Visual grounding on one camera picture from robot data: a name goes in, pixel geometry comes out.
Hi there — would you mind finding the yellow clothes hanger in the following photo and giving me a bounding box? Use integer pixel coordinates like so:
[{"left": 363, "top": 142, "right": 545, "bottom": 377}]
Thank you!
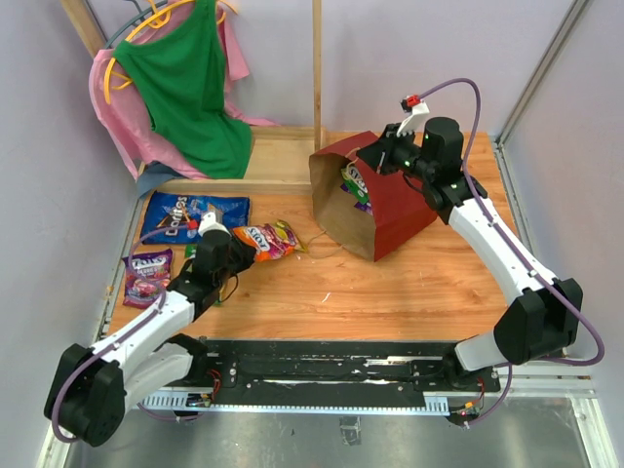
[{"left": 103, "top": 0, "right": 239, "bottom": 105}]

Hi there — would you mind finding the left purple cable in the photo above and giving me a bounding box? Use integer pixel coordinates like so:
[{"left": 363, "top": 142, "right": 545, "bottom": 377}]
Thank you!
[{"left": 51, "top": 223, "right": 206, "bottom": 443}]

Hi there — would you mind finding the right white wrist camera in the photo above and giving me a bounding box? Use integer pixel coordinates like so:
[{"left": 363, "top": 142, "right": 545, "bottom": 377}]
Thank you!
[{"left": 397, "top": 95, "right": 430, "bottom": 137}]

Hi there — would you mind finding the pink shirt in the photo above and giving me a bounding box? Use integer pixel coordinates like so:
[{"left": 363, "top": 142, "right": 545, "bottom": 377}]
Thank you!
[{"left": 89, "top": 4, "right": 272, "bottom": 179}]

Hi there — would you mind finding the orange Tops candy bag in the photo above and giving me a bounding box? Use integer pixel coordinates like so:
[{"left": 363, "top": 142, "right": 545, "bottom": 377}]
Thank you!
[{"left": 232, "top": 219, "right": 307, "bottom": 262}]

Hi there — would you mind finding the blue Doritos chip bag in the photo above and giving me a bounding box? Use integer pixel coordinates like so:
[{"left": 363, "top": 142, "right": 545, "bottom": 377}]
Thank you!
[{"left": 140, "top": 191, "right": 252, "bottom": 245}]

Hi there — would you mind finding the blue grey cloth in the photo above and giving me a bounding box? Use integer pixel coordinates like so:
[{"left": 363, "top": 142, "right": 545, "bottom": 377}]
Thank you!
[{"left": 136, "top": 162, "right": 183, "bottom": 199}]

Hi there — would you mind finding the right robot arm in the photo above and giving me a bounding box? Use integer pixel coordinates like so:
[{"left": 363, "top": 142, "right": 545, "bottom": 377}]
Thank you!
[{"left": 356, "top": 117, "right": 583, "bottom": 390}]

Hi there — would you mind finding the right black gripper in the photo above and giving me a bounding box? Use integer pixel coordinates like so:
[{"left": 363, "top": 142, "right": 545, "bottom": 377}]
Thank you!
[{"left": 356, "top": 123, "right": 435, "bottom": 182}]

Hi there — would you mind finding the purple Tops candy bag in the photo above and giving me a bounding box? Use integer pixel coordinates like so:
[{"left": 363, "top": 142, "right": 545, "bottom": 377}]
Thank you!
[{"left": 122, "top": 249, "right": 174, "bottom": 309}]

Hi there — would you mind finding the dark green clothes hanger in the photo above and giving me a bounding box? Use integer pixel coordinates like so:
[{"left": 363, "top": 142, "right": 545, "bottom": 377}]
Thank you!
[{"left": 103, "top": 0, "right": 153, "bottom": 49}]

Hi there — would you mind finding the green shirt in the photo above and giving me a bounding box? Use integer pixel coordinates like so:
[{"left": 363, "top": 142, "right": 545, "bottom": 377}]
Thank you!
[{"left": 113, "top": 1, "right": 253, "bottom": 179}]

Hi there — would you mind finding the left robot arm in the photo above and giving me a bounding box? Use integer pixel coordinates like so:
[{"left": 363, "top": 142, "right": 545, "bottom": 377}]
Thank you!
[{"left": 44, "top": 225, "right": 255, "bottom": 447}]

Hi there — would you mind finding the wooden clothes rack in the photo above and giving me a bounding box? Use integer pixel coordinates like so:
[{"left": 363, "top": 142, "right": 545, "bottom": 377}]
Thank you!
[{"left": 60, "top": 0, "right": 328, "bottom": 197}]

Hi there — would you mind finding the aluminium frame post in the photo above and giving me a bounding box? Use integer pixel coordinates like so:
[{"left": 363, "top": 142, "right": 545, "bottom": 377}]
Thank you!
[{"left": 494, "top": 0, "right": 593, "bottom": 146}]

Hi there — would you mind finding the red brown paper bag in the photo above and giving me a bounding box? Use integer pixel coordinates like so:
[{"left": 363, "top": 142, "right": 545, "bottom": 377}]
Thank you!
[{"left": 308, "top": 132, "right": 438, "bottom": 261}]

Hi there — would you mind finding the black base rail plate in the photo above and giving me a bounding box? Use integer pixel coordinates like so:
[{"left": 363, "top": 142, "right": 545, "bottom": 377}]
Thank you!
[{"left": 129, "top": 338, "right": 503, "bottom": 410}]

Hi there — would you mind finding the yellow green candy bag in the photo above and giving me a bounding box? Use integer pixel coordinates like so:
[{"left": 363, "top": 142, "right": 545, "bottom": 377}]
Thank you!
[
  {"left": 184, "top": 244, "right": 197, "bottom": 260},
  {"left": 340, "top": 162, "right": 372, "bottom": 215}
]

